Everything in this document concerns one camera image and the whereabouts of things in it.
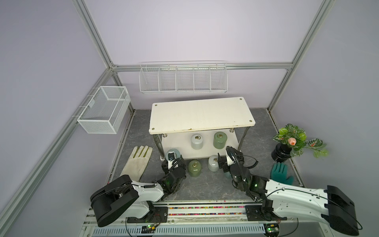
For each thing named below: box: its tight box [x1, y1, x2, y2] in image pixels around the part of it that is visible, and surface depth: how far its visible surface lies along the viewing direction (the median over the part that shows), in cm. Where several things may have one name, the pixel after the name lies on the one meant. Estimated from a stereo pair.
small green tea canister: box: [213, 131, 228, 150], surface depth 88 cm
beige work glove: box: [119, 145, 153, 182], surface depth 93 cm
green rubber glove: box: [270, 161, 295, 186], surface depth 88 cm
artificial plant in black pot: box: [270, 123, 330, 163], surface depth 75 cm
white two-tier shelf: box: [148, 96, 257, 161], surface depth 75 cm
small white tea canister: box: [190, 133, 204, 151], surface depth 89 cm
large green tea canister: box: [188, 159, 202, 178], surface depth 84 cm
